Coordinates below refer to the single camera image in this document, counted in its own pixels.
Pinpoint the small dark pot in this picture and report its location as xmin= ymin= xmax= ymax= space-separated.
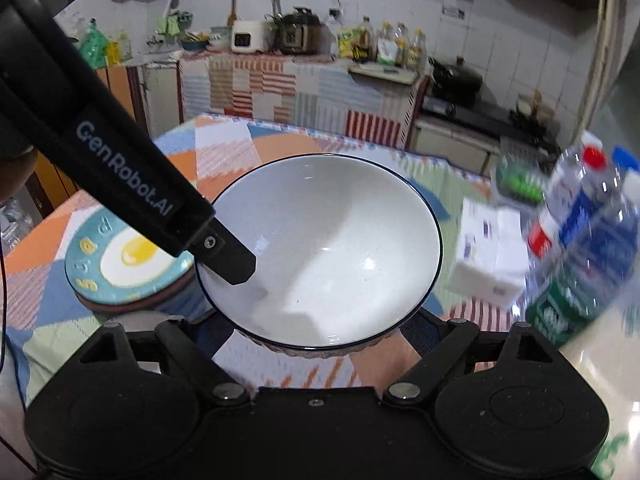
xmin=515 ymin=92 xmax=556 ymax=131

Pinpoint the teal fried egg plate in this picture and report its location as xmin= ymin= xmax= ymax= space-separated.
xmin=65 ymin=212 xmax=196 ymax=303

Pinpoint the white bowl with dark rim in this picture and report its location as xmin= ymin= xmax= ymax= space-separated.
xmin=195 ymin=154 xmax=443 ymax=359

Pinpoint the black wok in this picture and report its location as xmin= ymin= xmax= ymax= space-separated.
xmin=430 ymin=57 xmax=485 ymax=106

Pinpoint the wooden chair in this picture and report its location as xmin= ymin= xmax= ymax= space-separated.
xmin=27 ymin=62 xmax=151 ymax=213

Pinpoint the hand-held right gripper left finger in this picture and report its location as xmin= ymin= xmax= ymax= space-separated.
xmin=80 ymin=310 xmax=251 ymax=404

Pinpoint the green plastic basket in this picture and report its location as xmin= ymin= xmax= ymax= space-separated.
xmin=492 ymin=152 xmax=551 ymax=206

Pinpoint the green plastic bag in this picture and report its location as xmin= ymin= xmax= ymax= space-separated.
xmin=80 ymin=22 xmax=110 ymax=68

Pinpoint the white rice cooker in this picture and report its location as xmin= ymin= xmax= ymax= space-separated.
xmin=230 ymin=20 xmax=271 ymax=53

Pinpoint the white kitchen cabinet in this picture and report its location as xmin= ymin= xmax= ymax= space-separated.
xmin=410 ymin=115 xmax=501 ymax=173

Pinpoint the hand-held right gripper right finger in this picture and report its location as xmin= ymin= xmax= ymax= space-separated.
xmin=382 ymin=310 xmax=554 ymax=404

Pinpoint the cutting board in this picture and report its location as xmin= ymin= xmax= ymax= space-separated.
xmin=349 ymin=62 xmax=418 ymax=86

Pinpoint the green label water bottle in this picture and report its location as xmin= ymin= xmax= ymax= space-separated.
xmin=525 ymin=180 xmax=640 ymax=346

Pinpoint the blue bowl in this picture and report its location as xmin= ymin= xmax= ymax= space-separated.
xmin=180 ymin=32 xmax=211 ymax=52

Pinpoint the patchwork counter curtain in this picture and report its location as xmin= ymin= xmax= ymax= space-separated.
xmin=177 ymin=52 xmax=426 ymax=151

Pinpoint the red label water bottle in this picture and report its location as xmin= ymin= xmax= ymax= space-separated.
xmin=527 ymin=146 xmax=608 ymax=261

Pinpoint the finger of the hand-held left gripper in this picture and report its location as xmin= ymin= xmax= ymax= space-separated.
xmin=192 ymin=216 xmax=258 ymax=287

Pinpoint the black gas stove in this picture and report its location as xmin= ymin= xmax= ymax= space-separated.
xmin=422 ymin=95 xmax=561 ymax=146

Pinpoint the blue label water bottle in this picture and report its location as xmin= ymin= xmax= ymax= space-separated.
xmin=557 ymin=147 xmax=640 ymax=261

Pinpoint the white tissue box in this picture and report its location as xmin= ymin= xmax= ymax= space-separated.
xmin=445 ymin=197 xmax=530 ymax=309

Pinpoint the yellow packet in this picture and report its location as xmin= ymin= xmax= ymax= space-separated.
xmin=337 ymin=27 xmax=358 ymax=58

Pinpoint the dark pressure cooker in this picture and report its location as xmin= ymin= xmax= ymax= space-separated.
xmin=275 ymin=7 xmax=323 ymax=56

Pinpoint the green cloth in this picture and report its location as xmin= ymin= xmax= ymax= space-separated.
xmin=157 ymin=10 xmax=193 ymax=36

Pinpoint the patchwork checked tablecloth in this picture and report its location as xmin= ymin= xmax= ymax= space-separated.
xmin=0 ymin=112 xmax=551 ymax=411

